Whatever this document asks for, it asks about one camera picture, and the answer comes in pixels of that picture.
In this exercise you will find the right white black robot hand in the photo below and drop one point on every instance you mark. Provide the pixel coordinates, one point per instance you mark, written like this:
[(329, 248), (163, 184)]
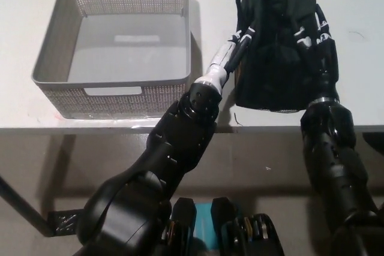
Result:
[(325, 58)]

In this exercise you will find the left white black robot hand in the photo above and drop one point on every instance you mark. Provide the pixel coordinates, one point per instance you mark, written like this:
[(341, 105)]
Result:
[(217, 64)]

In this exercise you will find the dark green lunch bag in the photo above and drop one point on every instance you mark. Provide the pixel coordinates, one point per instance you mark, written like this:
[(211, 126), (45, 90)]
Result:
[(276, 58)]

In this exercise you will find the thin curved black thread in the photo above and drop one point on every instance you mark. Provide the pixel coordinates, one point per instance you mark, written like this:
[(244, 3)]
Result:
[(357, 34)]

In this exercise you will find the short black thread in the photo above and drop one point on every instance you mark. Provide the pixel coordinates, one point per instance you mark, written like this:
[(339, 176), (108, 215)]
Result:
[(238, 119)]

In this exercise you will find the grey perforated plastic basket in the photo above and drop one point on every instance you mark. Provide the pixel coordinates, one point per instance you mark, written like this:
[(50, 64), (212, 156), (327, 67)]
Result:
[(120, 100)]

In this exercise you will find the black metal table leg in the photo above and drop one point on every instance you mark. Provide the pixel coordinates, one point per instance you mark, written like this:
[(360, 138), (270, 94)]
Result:
[(27, 208)]

